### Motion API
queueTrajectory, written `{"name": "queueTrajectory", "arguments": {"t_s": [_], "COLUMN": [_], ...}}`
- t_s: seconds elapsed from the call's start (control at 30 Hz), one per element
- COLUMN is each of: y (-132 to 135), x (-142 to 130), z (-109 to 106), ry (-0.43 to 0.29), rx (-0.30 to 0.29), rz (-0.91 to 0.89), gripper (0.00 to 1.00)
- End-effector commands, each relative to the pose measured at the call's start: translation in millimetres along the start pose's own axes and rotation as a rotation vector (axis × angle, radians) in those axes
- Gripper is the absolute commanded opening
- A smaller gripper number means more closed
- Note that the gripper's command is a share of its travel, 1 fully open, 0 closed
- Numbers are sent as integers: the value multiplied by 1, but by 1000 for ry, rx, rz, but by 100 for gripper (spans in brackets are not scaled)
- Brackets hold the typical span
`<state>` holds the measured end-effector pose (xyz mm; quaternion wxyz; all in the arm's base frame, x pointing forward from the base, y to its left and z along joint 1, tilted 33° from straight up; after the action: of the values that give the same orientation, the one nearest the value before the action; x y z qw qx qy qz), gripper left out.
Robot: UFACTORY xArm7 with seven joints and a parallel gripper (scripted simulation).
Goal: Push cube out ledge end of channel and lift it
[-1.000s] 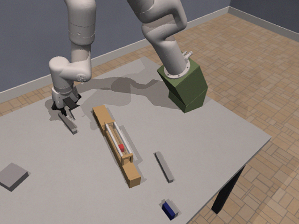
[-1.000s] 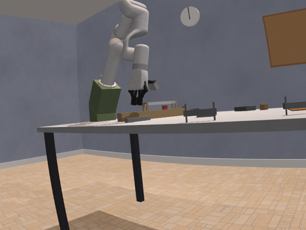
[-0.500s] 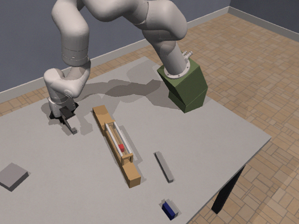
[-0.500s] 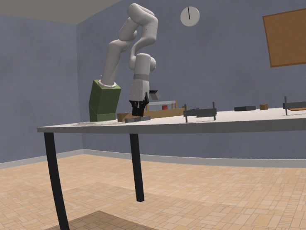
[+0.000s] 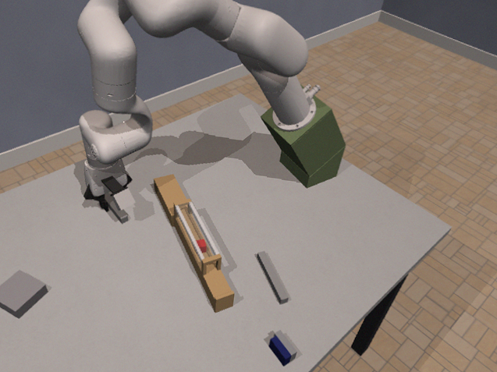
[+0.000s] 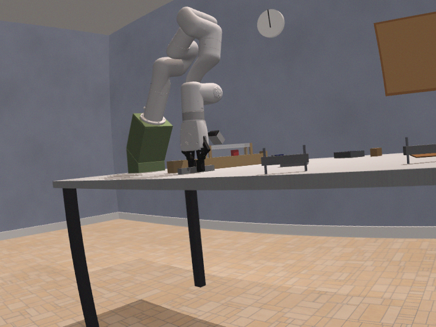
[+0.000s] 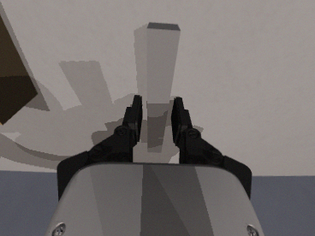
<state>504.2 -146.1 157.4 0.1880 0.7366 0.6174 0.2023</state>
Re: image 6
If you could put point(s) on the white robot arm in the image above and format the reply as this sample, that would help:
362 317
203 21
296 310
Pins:
194 95

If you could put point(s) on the small brown block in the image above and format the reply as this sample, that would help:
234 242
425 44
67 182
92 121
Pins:
376 152

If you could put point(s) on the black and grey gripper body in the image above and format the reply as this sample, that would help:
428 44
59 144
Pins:
191 134

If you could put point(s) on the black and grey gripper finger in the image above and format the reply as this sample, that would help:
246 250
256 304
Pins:
190 157
201 156

